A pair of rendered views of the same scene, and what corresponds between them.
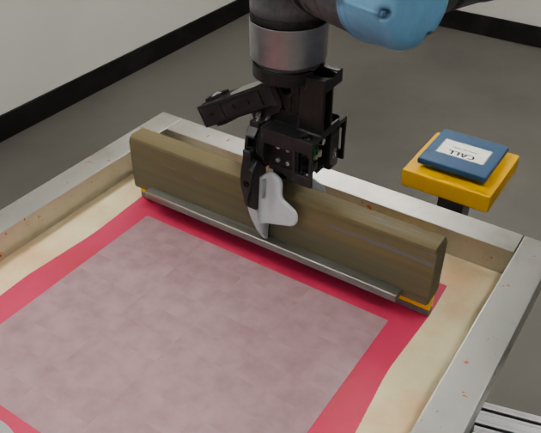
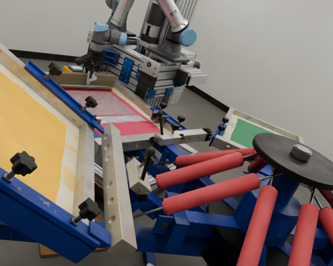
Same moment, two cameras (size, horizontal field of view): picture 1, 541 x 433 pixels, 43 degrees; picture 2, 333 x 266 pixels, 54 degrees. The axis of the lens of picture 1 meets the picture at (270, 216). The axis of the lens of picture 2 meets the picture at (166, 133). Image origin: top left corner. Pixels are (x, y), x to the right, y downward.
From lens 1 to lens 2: 1.79 m
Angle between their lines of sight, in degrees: 71
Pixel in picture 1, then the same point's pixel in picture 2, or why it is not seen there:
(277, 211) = (93, 77)
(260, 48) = (99, 48)
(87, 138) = not seen: outside the picture
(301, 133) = (99, 62)
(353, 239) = (103, 79)
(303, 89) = (100, 54)
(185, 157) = (70, 73)
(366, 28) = (122, 43)
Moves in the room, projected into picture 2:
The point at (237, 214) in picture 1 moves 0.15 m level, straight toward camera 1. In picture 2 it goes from (80, 82) to (104, 92)
